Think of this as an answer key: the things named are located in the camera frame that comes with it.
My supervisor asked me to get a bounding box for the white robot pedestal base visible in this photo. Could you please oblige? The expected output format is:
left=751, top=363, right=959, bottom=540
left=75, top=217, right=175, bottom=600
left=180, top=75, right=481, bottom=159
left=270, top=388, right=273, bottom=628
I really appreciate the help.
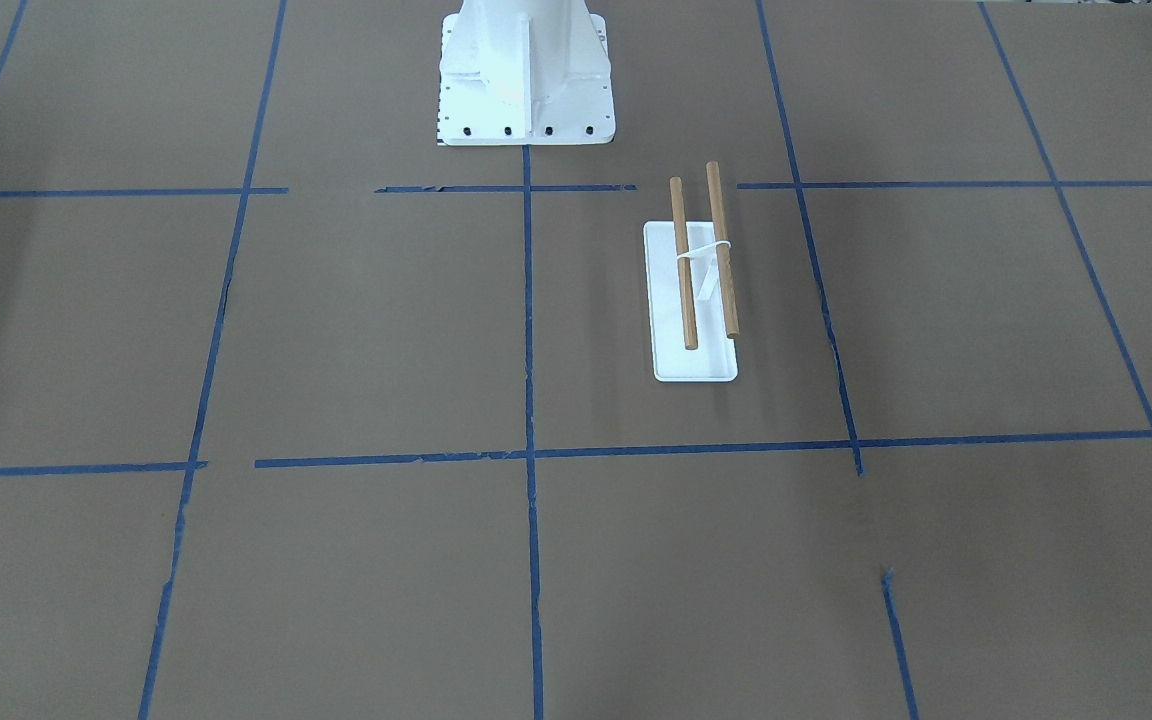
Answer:
left=435, top=1, right=617, bottom=146

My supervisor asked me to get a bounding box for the white towel rack with wooden bars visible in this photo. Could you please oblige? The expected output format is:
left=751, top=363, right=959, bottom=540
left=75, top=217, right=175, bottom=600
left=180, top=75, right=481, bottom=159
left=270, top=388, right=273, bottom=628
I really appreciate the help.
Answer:
left=643, top=161, right=741, bottom=382

